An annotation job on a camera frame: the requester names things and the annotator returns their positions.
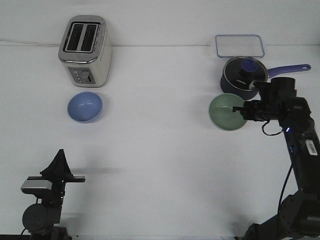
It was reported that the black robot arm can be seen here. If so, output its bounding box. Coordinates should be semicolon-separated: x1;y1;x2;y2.
233;77;320;240
20;149;86;240

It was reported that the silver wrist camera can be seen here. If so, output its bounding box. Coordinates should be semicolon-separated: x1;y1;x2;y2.
20;179;53;194

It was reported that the green bowl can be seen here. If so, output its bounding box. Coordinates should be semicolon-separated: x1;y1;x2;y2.
208;93;247;131

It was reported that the blue saucepan with handle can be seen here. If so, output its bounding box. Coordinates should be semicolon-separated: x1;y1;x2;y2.
220;64;312;100

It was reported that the white toaster power cord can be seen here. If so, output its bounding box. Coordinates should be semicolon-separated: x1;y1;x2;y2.
0;38;62;48

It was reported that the silver two-slot toaster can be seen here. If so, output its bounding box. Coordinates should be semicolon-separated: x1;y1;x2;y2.
58;15;113;88

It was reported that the glass pot lid blue knob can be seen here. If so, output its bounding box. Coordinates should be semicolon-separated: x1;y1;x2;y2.
223;56;268;92

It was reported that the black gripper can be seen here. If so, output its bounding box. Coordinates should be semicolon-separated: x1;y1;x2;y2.
27;149;86;207
232;77;297;122

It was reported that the blue bowl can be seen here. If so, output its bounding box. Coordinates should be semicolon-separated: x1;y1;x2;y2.
67;91;103;123

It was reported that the clear blue-rimmed container lid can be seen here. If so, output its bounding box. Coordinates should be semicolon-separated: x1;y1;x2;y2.
215;34;265;58

